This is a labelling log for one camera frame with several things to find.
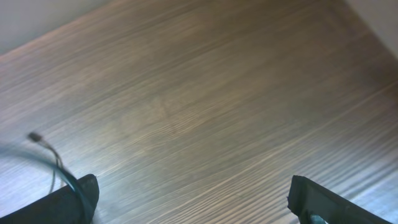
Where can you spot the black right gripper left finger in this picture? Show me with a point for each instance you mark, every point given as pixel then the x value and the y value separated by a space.
pixel 61 206

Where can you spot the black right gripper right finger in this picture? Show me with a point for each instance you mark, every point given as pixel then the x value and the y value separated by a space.
pixel 312 203

